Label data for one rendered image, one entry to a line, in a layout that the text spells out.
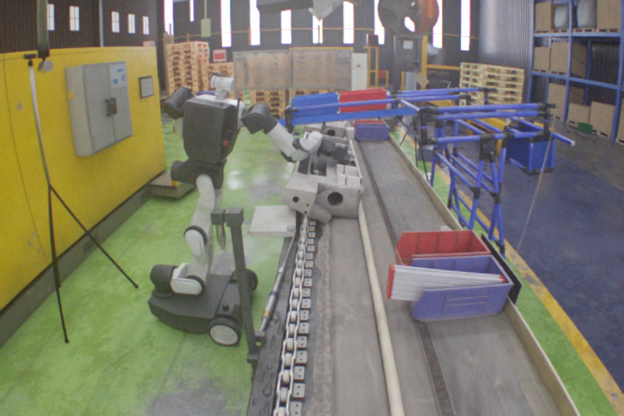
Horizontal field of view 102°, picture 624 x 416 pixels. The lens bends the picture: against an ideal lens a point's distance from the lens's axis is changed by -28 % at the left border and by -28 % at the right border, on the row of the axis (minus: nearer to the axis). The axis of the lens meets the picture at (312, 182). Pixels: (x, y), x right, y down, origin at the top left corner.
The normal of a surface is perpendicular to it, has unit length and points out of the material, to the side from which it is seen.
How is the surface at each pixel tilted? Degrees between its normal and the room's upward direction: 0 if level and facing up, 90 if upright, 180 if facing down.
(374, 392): 0
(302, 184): 38
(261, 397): 0
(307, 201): 90
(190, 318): 90
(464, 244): 88
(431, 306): 92
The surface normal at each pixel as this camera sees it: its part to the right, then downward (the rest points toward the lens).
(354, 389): -0.01, -0.94
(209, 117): -0.09, 0.33
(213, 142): -0.14, 0.56
